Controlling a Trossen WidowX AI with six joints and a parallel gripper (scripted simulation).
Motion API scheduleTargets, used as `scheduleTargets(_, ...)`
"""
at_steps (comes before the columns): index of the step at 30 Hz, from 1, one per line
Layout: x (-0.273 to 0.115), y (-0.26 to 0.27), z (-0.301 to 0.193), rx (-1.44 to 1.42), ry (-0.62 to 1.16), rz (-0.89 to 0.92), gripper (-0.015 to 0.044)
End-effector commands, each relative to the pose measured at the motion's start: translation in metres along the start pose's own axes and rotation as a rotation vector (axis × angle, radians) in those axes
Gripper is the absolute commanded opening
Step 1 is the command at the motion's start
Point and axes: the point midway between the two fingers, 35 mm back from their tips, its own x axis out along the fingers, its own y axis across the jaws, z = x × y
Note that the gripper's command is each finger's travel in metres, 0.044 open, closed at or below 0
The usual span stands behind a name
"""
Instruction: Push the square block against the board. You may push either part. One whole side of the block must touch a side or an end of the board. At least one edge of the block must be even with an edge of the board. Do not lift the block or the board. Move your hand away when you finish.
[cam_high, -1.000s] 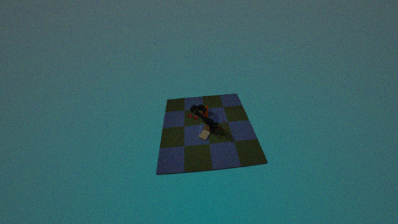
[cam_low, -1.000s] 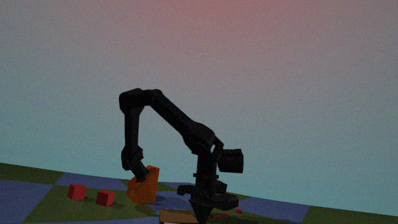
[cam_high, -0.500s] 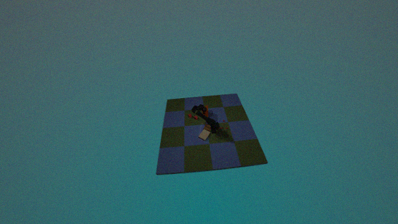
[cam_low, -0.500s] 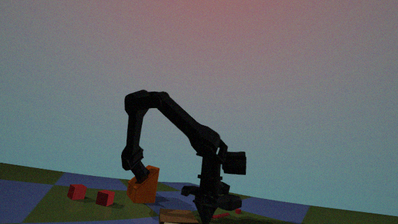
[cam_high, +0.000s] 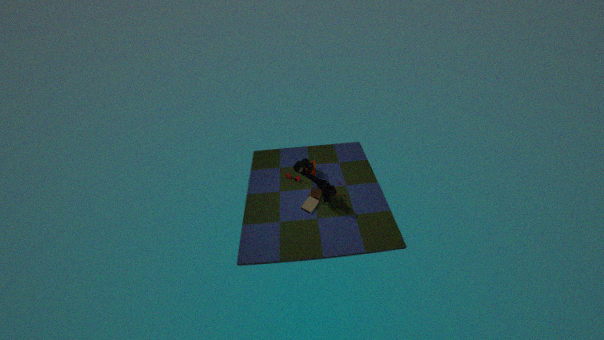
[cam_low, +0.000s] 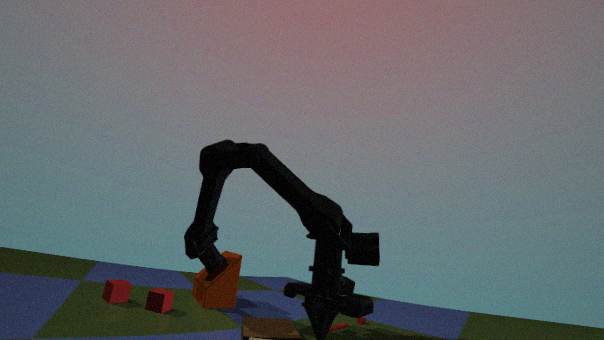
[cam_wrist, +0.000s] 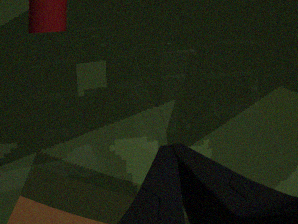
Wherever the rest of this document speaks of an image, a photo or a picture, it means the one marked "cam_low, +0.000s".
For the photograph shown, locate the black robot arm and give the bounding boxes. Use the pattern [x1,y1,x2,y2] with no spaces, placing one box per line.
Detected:
[184,139,380,276]

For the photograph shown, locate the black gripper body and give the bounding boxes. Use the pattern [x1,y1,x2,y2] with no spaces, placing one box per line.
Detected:
[284,261,374,318]

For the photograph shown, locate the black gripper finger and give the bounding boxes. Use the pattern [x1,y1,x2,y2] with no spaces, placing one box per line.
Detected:
[301,302,325,340]
[317,307,340,340]

